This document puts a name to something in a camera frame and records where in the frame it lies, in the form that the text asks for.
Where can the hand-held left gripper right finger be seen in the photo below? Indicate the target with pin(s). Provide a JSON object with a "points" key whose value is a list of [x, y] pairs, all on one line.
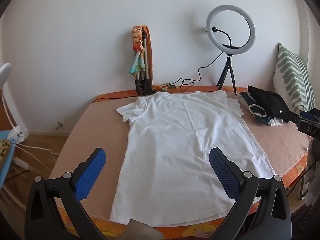
{"points": [[223, 175]]}

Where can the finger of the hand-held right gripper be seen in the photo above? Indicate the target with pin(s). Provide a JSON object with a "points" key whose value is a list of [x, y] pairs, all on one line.
{"points": [[295, 118], [308, 116]]}

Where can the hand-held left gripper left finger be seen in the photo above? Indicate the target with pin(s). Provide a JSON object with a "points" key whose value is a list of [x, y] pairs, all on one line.
{"points": [[90, 172]]}

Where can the white t-shirt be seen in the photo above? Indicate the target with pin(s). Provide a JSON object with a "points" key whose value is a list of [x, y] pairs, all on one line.
{"points": [[175, 142]]}

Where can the black garment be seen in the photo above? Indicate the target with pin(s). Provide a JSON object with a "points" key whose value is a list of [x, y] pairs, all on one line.
{"points": [[270, 100]]}

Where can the pink blanket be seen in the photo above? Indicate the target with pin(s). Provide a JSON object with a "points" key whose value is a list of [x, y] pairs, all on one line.
{"points": [[87, 130]]}

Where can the green patterned pillow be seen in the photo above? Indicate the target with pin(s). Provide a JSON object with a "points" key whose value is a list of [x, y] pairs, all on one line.
{"points": [[292, 75]]}

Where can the teal garment with white trim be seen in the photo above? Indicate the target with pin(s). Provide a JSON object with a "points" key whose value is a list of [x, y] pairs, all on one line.
{"points": [[246, 99]]}

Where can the metal door stopper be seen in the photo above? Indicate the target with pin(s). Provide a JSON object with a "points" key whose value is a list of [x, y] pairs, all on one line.
{"points": [[59, 125]]}

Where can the white power strip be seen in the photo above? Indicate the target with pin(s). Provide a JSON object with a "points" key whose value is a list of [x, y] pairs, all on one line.
{"points": [[21, 163]]}

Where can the brown cloth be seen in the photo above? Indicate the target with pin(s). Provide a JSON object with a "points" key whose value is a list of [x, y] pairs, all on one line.
{"points": [[142, 230]]}

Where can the blue chair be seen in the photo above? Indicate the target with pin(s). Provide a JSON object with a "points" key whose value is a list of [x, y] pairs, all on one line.
{"points": [[5, 165]]}

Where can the small black tripod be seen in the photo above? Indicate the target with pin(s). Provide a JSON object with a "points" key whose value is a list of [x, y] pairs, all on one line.
{"points": [[228, 63]]}

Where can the patterned beige cloth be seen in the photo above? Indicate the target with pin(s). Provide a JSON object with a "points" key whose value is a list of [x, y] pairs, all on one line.
{"points": [[3, 147]]}

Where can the folded silver tripod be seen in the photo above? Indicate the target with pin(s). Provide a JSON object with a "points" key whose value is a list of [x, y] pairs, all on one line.
{"points": [[142, 77]]}

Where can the colourful scarf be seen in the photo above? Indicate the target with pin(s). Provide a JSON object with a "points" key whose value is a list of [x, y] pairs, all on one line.
{"points": [[137, 62]]}

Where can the white lamp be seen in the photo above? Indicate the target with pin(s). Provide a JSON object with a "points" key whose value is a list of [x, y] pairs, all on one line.
{"points": [[5, 71]]}

